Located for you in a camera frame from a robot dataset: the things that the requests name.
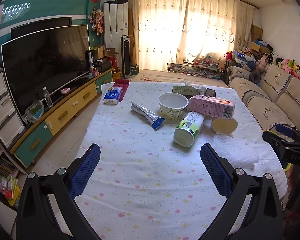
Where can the silver blue snack wrapper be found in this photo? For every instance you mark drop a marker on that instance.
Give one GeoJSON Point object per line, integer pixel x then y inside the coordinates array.
{"type": "Point", "coordinates": [154, 119]}

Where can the floral white tablecloth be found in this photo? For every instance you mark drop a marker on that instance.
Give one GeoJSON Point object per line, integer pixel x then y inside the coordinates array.
{"type": "Point", "coordinates": [145, 186]}

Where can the yellow green tv cabinet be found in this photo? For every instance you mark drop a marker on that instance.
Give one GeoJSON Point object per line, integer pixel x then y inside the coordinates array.
{"type": "Point", "coordinates": [39, 134]}

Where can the clear water bottle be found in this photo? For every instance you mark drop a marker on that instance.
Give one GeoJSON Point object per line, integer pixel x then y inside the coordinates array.
{"type": "Point", "coordinates": [47, 97]}

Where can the beige floral bed mat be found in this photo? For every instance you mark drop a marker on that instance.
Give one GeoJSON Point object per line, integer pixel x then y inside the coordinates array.
{"type": "Point", "coordinates": [159, 76]}

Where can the artificial flower decoration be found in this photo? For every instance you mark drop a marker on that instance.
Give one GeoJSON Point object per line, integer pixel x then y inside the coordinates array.
{"type": "Point", "coordinates": [96, 19]}

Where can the pile of plush toys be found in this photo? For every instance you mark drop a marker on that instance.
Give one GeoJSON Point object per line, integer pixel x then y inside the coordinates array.
{"type": "Point", "coordinates": [252, 63]}

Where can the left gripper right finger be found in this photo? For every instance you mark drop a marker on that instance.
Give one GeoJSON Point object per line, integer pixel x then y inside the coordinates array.
{"type": "Point", "coordinates": [252, 208]}

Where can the white drawer unit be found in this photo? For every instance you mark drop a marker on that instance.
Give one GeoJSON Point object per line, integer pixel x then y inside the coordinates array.
{"type": "Point", "coordinates": [11, 126]}

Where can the green white drink can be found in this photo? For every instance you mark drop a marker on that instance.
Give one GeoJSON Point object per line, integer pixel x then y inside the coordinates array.
{"type": "Point", "coordinates": [188, 129]}

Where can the pink milk carton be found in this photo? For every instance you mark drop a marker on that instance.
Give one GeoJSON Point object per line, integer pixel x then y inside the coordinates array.
{"type": "Point", "coordinates": [216, 107]}

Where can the white foam mesh sleeve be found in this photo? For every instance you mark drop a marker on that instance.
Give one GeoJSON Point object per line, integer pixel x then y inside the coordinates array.
{"type": "Point", "coordinates": [236, 151]}

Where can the red flat packet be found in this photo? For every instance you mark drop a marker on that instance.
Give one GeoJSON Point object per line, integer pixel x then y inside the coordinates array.
{"type": "Point", "coordinates": [124, 84]}

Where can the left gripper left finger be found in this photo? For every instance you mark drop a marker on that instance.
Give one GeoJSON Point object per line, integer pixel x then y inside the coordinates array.
{"type": "Point", "coordinates": [35, 216]}

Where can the white instant noodle bowl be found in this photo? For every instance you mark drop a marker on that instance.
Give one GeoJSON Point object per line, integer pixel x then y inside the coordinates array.
{"type": "Point", "coordinates": [172, 105]}

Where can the white paper cup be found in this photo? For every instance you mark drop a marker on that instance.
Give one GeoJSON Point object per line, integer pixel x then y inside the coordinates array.
{"type": "Point", "coordinates": [224, 126]}

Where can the green white paper bag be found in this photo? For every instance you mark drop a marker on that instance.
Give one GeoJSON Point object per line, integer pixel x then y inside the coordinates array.
{"type": "Point", "coordinates": [189, 90]}

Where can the blue tissue pack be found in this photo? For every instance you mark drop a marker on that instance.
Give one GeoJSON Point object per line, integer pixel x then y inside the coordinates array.
{"type": "Point", "coordinates": [113, 95]}

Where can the large curved television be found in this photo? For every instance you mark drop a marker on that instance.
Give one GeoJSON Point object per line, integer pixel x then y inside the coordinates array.
{"type": "Point", "coordinates": [47, 59]}

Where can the black tower fan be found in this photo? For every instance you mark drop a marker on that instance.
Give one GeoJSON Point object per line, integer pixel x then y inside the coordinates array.
{"type": "Point", "coordinates": [125, 52]}

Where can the beige sofa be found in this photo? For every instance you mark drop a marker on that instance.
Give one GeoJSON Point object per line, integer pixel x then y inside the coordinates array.
{"type": "Point", "coordinates": [274, 100]}

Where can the brown small carton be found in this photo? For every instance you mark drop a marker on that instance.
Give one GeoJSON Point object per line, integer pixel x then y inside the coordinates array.
{"type": "Point", "coordinates": [210, 92]}

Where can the cream window curtains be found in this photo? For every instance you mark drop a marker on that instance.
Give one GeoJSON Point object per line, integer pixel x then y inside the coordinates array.
{"type": "Point", "coordinates": [176, 31]}

